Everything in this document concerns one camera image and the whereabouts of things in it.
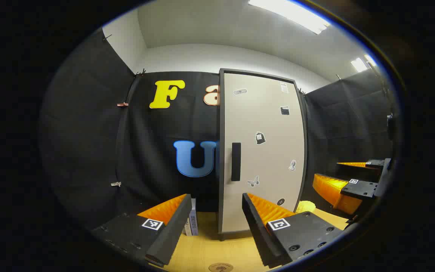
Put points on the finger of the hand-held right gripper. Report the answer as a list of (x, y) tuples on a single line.
[(361, 173), (334, 192)]

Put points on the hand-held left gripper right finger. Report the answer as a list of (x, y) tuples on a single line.
[(257, 230)]

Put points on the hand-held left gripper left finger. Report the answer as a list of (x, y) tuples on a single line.
[(176, 226)]

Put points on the round wooden coaster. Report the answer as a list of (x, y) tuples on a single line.
[(221, 268)]

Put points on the dark grey cabinet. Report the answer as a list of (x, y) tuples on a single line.
[(221, 151)]

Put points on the white book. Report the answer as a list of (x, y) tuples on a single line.
[(187, 229)]

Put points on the purple book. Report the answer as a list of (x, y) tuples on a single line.
[(193, 221)]

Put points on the yellow fluffy object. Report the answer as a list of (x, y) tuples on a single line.
[(305, 207)]

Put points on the small ceiling light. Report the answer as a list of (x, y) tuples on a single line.
[(361, 63)]

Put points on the black backdrop cloth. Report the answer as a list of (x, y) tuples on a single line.
[(89, 151)]

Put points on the red cloth clip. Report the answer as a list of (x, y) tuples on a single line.
[(122, 104)]

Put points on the long ceiling light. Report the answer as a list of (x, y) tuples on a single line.
[(289, 13)]

